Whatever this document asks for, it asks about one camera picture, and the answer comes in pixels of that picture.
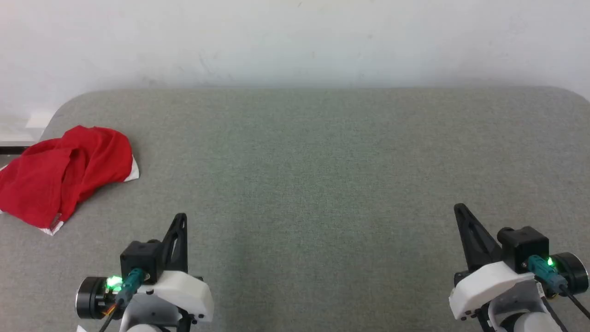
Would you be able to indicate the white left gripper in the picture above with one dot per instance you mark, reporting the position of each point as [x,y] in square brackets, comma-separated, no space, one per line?
[186,291]

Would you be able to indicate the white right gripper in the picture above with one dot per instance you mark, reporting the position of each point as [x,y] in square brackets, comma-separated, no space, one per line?
[484,286]

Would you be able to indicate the red shorts with white stripes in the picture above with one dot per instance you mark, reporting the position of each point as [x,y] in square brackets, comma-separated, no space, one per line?
[50,180]

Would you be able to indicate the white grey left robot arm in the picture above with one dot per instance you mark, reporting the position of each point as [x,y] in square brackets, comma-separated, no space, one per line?
[147,316]

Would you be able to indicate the grey green sofa cushion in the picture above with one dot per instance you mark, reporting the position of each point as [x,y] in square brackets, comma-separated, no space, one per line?
[295,184]

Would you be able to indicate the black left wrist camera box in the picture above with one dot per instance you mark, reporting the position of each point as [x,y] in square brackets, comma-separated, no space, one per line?
[140,256]

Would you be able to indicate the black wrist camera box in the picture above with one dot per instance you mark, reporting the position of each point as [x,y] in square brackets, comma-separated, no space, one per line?
[140,256]
[525,244]

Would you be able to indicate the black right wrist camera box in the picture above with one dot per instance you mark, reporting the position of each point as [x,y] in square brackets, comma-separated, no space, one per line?
[525,244]

